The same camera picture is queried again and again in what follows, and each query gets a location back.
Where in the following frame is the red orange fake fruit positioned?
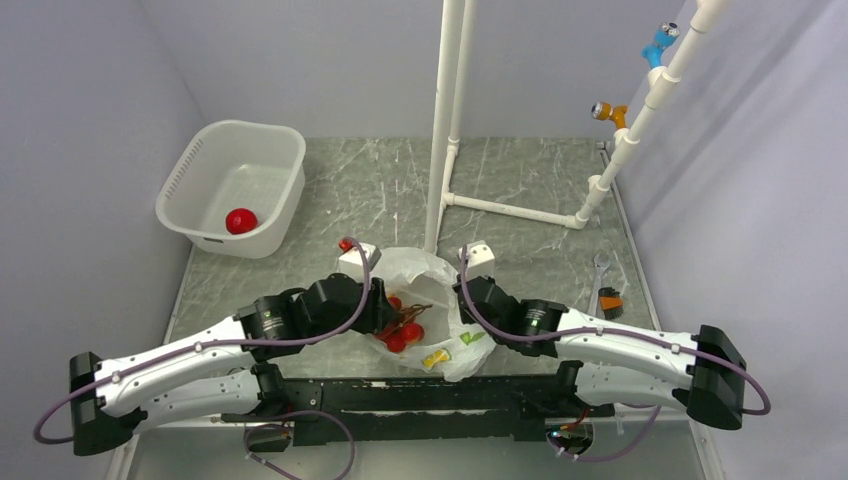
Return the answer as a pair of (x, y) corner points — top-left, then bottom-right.
(375, 296), (433, 354)

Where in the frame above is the white plastic bag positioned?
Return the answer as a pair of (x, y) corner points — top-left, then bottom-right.
(365, 247), (495, 382)

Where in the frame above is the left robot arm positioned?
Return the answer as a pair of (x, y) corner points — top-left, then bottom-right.
(70, 273), (396, 456)

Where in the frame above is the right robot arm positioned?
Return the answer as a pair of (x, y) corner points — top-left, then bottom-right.
(453, 277), (747, 431)

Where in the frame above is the silver wrench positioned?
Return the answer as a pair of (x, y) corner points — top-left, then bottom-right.
(587, 253), (611, 317)

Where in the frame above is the orange black brush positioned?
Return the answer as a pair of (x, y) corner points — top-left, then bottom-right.
(598, 286), (624, 320)

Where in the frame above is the white plastic basin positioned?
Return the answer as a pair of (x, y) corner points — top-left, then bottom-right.
(155, 120), (306, 259)

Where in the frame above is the orange nozzle on pipe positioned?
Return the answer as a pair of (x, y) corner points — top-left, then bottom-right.
(590, 101), (628, 129)

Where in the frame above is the blue nozzle on pipe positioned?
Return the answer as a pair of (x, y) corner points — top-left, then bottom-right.
(641, 22), (680, 69)

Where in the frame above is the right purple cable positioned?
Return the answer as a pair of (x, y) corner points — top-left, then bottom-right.
(458, 245), (772, 464)

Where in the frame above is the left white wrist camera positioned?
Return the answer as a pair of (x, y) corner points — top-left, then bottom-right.
(337, 237), (382, 283)

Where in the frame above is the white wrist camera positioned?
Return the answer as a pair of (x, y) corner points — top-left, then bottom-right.
(337, 237), (382, 283)
(458, 240), (495, 280)

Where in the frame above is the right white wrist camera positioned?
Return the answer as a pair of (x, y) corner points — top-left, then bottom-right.
(458, 240), (495, 280)

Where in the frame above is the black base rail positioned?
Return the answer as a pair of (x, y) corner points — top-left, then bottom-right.
(221, 374), (615, 446)

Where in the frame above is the white PVC pipe frame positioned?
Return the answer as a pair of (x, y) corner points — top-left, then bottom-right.
(424, 1), (727, 252)

